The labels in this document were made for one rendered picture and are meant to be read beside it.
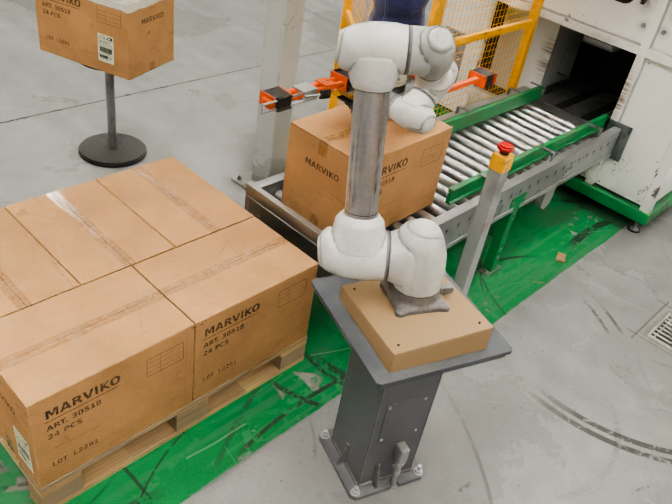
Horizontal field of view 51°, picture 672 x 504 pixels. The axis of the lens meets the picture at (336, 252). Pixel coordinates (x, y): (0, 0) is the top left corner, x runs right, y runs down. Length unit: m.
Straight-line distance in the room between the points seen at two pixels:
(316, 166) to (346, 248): 0.84
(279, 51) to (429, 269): 2.01
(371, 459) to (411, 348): 0.67
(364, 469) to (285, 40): 2.21
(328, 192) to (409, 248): 0.84
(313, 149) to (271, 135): 1.21
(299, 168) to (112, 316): 0.99
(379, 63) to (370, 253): 0.55
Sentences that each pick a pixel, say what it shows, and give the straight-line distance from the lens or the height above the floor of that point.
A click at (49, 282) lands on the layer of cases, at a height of 0.54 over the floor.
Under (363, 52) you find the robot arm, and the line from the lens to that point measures 1.92.
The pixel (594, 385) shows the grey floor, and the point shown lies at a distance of 3.51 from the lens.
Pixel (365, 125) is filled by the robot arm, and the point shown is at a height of 1.37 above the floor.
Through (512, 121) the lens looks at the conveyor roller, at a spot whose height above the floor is 0.52.
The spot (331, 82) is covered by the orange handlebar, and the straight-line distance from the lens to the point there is 2.63.
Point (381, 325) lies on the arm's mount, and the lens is 2.14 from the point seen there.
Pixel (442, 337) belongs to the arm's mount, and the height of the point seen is 0.83.
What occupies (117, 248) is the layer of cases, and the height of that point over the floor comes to 0.54.
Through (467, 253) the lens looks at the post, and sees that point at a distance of 3.10.
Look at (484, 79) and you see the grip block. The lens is 2.95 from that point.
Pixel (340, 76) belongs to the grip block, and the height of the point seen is 1.22.
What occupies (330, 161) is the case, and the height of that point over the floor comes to 0.88.
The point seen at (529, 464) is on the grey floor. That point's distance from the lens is 3.04.
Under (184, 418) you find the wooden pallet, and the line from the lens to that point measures 2.78.
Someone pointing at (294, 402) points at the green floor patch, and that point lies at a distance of 2.96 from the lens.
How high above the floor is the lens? 2.22
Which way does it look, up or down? 36 degrees down
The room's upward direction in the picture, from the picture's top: 10 degrees clockwise
